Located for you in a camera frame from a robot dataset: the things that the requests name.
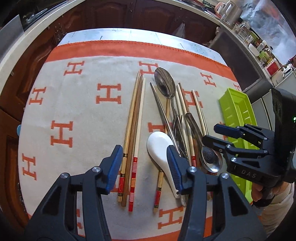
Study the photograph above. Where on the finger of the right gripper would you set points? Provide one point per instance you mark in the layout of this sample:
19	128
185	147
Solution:
252	134
229	151

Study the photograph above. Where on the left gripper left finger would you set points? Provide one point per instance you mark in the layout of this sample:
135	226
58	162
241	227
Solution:
56	216

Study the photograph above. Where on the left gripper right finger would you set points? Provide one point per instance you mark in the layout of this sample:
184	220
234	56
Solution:
232	215

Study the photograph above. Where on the small steel spoon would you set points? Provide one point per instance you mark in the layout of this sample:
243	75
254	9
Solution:
209	159

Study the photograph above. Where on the large steel spoon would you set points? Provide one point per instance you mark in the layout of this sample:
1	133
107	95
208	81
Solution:
166	86

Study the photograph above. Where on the right hand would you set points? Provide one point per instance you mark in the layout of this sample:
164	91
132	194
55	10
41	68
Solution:
280	192

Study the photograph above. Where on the lime green plastic tray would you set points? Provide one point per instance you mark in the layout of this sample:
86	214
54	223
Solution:
237	111

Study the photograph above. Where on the pale chopstick red band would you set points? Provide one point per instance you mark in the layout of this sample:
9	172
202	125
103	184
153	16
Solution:
189	133

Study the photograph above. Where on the pale short chopstick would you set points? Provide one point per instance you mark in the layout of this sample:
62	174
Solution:
200	114

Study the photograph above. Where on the grey storage cabinet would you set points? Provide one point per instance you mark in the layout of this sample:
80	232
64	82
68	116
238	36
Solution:
247	71

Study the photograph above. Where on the white ceramic spoon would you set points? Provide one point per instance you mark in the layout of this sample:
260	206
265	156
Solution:
157	144

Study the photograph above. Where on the bamboo chopstick red tip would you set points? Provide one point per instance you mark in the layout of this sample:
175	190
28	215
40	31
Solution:
161	173

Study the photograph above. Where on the dark brown wooden chopstick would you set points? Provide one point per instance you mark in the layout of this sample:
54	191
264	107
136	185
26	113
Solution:
133	130

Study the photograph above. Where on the steel chopstick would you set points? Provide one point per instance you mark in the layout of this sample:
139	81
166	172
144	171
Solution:
164	118

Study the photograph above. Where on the orange white H-pattern cloth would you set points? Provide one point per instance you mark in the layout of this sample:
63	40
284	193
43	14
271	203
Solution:
77	112

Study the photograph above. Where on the white electric kettle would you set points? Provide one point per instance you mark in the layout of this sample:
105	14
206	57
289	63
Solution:
228	12

